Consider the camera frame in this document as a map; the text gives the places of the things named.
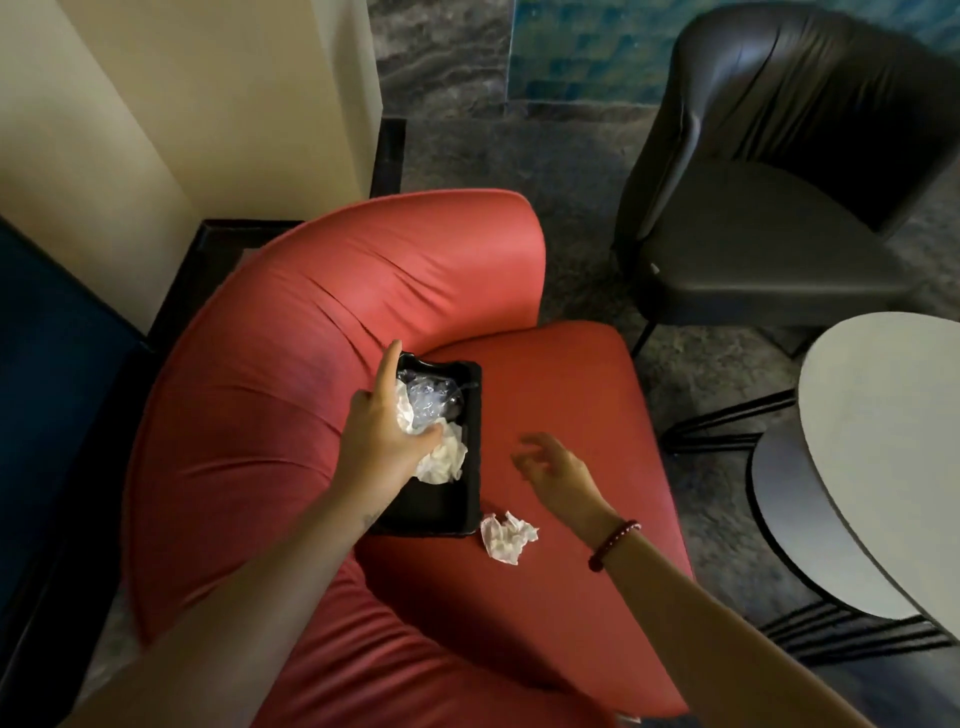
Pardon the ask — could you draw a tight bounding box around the small black tray box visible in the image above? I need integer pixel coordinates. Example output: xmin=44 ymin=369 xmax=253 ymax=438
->
xmin=365 ymin=350 xmax=484 ymax=540

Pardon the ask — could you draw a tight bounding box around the person's right hand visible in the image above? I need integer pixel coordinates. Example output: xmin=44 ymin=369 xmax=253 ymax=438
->
xmin=510 ymin=431 xmax=618 ymax=543

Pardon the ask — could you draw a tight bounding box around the person's left hand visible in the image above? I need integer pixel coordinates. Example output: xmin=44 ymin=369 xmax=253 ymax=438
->
xmin=329 ymin=338 xmax=446 ymax=520

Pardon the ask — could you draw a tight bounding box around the clear plastic wrap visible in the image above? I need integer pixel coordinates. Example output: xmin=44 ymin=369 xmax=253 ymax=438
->
xmin=397 ymin=367 xmax=464 ymax=433

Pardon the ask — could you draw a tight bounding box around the white round table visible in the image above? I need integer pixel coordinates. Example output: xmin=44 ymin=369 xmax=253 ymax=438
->
xmin=658 ymin=310 xmax=960 ymax=670

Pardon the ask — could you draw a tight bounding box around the person's right forearm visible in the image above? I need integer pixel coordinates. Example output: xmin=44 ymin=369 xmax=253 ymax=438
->
xmin=599 ymin=528 xmax=875 ymax=728

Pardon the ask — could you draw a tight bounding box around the black leather armchair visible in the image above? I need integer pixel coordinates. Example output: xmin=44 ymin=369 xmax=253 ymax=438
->
xmin=609 ymin=0 xmax=960 ymax=360

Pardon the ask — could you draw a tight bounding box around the red armchair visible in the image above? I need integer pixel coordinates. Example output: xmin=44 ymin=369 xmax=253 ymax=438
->
xmin=119 ymin=187 xmax=697 ymax=728

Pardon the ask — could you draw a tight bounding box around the red bead bracelet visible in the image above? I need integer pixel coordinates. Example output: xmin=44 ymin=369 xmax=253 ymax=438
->
xmin=587 ymin=518 xmax=643 ymax=574

